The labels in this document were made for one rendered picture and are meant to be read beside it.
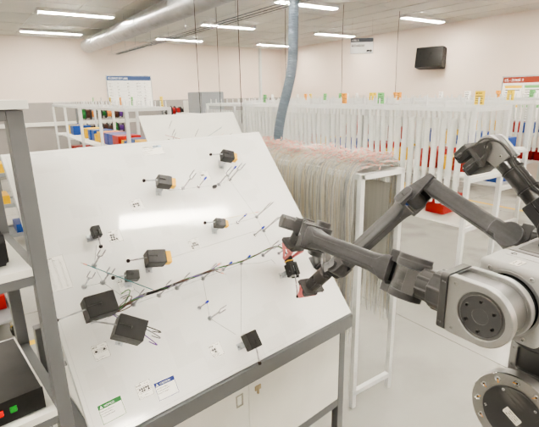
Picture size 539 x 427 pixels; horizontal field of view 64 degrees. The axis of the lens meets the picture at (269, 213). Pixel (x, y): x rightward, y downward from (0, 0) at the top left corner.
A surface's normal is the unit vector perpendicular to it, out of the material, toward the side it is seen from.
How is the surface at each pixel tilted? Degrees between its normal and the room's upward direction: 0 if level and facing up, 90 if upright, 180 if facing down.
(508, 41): 90
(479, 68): 90
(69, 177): 51
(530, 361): 90
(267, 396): 90
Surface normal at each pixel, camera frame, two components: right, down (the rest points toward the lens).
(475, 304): -0.82, 0.17
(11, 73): 0.57, 0.21
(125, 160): 0.50, -0.46
